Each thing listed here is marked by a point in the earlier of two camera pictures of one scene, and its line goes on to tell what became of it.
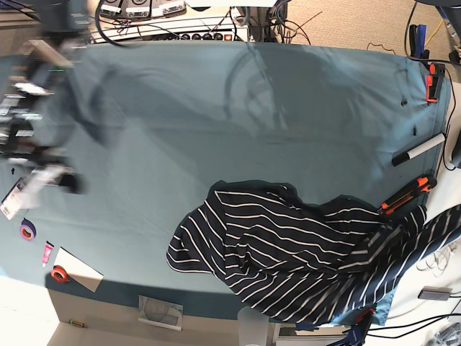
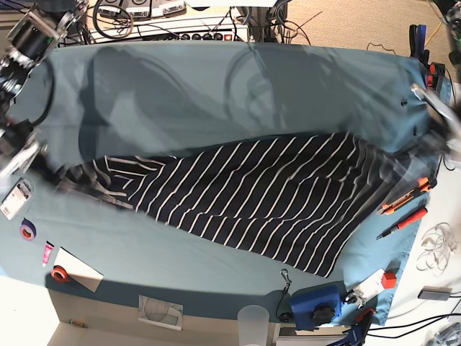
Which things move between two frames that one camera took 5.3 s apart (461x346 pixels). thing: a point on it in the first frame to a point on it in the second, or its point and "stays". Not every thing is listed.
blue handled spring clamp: x=417 y=37 stays
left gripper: x=52 y=174 to x=19 y=146
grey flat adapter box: x=435 y=293 stays
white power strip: x=189 y=29 stays
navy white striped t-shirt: x=291 y=259 to x=310 y=199
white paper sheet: x=78 y=271 stays
